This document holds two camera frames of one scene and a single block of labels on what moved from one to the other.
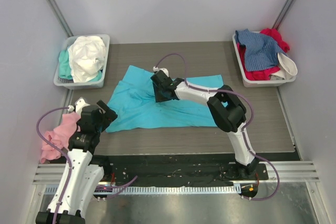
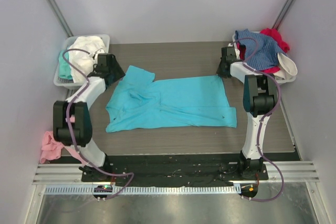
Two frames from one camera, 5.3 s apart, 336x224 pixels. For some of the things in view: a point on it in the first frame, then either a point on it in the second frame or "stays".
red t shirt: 264,75 stays
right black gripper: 161,93 -> 222,70
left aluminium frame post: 52,2 stays
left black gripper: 105,115 -> 115,74
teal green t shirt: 65,68 stays
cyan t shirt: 133,106 stays
